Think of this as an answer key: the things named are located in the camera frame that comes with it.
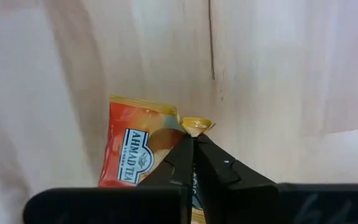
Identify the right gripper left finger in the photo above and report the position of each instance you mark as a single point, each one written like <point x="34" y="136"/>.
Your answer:
<point x="135" y="205"/>

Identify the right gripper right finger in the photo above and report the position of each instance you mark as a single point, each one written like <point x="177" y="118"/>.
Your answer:
<point x="244" y="202"/>

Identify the yellow green tea packet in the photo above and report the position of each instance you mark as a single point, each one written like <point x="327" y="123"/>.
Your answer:
<point x="126" y="124"/>

